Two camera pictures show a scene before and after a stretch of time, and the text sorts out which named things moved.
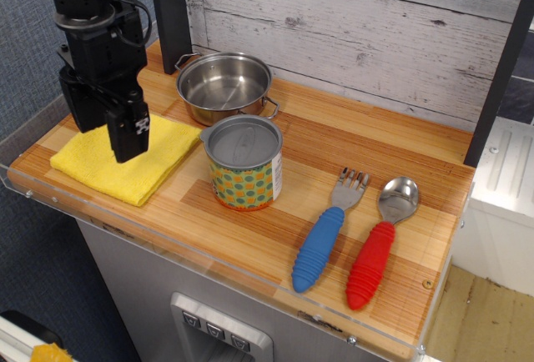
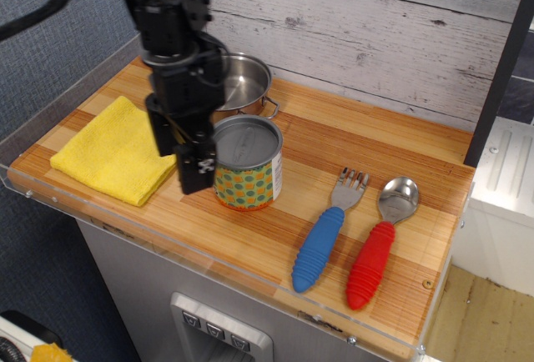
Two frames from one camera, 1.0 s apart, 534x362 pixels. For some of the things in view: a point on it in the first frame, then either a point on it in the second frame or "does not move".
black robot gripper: (102, 66) to (187, 88)
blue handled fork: (314, 255) does not move
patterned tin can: (244, 154) does not move
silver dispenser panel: (204, 334) does not move
